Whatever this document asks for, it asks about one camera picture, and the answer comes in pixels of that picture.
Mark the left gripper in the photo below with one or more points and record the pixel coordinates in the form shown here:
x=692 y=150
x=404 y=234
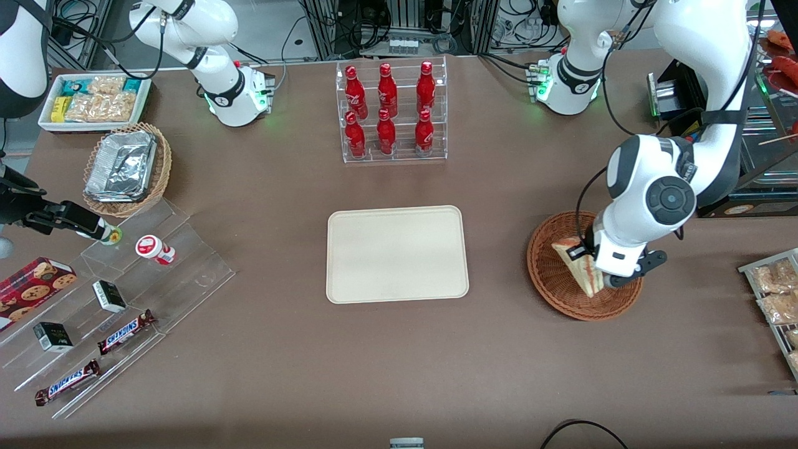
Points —
x=590 y=244

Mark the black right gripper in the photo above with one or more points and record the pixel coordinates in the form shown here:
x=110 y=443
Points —
x=17 y=209

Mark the triangular sandwich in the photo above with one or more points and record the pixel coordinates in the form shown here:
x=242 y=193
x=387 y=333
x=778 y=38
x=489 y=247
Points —
x=580 y=274

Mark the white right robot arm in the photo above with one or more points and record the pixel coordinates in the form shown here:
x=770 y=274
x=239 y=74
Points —
x=212 y=25

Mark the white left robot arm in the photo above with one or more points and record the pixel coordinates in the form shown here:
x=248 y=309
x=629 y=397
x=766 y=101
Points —
x=704 y=50

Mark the brown wicker basket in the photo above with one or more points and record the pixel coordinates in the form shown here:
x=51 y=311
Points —
x=552 y=280

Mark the light tan wicker basket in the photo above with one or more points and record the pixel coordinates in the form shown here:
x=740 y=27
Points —
x=163 y=168

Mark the beige plastic tray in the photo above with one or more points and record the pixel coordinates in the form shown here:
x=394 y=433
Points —
x=396 y=255

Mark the green yellow capped bottle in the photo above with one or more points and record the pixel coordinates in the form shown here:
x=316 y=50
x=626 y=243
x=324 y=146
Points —
x=113 y=236

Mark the aluminium foil container stack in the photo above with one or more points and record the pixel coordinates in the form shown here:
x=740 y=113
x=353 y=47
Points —
x=121 y=165

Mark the red white yogurt cup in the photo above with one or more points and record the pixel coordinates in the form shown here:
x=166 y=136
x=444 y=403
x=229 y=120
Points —
x=153 y=247

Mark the small black box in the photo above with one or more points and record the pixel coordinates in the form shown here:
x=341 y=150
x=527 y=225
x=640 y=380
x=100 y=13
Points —
x=110 y=297
x=53 y=337

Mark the red chocolate cookie box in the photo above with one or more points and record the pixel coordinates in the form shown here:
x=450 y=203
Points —
x=28 y=290

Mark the white rectangular snack bin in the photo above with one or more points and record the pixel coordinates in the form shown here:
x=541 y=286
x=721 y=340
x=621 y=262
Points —
x=47 y=123

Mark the clear bag of crackers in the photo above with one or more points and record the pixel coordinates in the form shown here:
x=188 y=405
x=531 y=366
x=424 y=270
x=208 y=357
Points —
x=84 y=108
x=120 y=106
x=106 y=84

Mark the yellow snack packet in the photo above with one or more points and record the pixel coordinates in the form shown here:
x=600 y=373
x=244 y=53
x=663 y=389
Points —
x=59 y=109

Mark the clear acrylic step shelf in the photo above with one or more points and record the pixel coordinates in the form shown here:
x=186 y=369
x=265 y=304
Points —
x=187 y=274

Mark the Snickers chocolate bar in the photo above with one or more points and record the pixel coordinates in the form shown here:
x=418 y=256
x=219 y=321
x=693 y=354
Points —
x=126 y=332
x=67 y=382

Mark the teal snack packet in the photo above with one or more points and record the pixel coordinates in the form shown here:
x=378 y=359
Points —
x=132 y=85
x=72 y=86

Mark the clear bag of pastries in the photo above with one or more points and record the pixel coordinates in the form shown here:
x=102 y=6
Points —
x=794 y=360
x=780 y=307
x=793 y=337
x=772 y=277

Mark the black hot food warmer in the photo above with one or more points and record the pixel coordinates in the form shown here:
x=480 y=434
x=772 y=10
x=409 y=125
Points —
x=767 y=193

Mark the red cola bottle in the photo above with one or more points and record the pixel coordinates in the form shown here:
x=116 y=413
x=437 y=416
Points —
x=426 y=87
x=355 y=138
x=386 y=136
x=424 y=136
x=355 y=90
x=387 y=90

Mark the clear acrylic bottle rack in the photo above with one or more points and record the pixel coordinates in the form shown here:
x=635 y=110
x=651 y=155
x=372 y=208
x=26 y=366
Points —
x=402 y=156

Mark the small grey device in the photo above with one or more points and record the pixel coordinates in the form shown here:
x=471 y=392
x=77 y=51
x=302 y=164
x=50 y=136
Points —
x=406 y=443

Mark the white power strip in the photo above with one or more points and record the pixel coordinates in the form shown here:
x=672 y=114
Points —
x=403 y=45

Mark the red sausage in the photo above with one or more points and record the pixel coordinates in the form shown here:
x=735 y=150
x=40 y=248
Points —
x=787 y=66
x=780 y=41

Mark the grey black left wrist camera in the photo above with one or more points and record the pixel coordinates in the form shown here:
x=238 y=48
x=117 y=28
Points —
x=642 y=265

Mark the aluminium frame equipment rack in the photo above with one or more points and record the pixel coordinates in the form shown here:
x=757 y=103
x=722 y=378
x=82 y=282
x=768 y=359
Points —
x=405 y=19

